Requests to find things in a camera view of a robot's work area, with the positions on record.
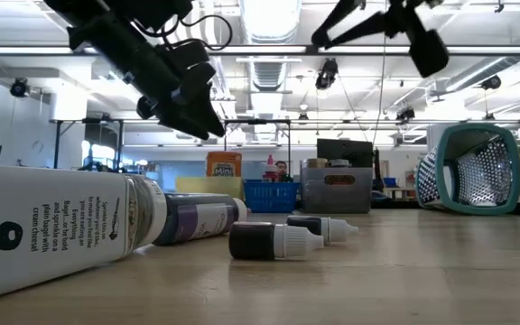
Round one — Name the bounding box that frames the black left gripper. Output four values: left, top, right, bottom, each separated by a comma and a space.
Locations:
68, 13, 227, 142

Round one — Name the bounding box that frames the black hanging spotlight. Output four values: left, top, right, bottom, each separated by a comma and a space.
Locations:
480, 74, 503, 91
395, 106, 417, 123
9, 77, 30, 98
313, 57, 340, 92

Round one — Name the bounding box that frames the yellow plastic bin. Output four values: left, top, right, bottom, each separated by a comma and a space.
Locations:
174, 175, 246, 200

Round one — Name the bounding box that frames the blue plastic bin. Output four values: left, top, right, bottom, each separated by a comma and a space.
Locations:
242, 180, 301, 215

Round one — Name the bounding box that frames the teal metal box grater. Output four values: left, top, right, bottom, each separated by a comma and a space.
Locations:
414, 123, 520, 217

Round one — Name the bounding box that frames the black background rig frame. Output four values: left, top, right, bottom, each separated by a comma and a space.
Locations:
50, 115, 293, 171

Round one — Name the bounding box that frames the person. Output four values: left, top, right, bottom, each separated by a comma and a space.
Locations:
274, 160, 293, 183

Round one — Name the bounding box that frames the thin hanging cable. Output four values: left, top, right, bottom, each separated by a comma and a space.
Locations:
371, 33, 388, 145

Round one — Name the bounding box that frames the black background monitor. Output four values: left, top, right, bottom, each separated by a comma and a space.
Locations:
316, 138, 375, 170

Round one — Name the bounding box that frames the small dark dropper bottle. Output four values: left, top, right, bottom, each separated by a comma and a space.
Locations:
285, 215, 360, 246
227, 220, 325, 262

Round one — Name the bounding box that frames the purple-capped food colouring bottle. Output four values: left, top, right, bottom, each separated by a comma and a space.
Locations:
153, 192, 251, 247

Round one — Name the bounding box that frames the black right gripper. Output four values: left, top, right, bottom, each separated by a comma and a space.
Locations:
311, 0, 450, 79

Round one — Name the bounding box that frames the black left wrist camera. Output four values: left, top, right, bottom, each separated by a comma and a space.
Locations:
163, 39, 211, 79

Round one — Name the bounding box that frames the black overhead frame beam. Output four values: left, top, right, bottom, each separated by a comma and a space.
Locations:
0, 43, 520, 57

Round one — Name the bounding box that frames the orange Mini-Wheats cereal box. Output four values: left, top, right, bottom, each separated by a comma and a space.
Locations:
205, 151, 244, 178

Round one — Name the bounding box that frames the grey translucent plastic bin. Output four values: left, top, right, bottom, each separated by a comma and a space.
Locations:
299, 166, 374, 215

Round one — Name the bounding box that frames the background work table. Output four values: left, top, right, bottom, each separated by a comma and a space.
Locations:
372, 175, 419, 209

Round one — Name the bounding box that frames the pink-capped food colouring bottle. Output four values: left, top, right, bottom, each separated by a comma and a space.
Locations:
264, 153, 278, 182

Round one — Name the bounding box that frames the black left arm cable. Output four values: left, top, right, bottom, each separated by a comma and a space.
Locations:
131, 14, 234, 51

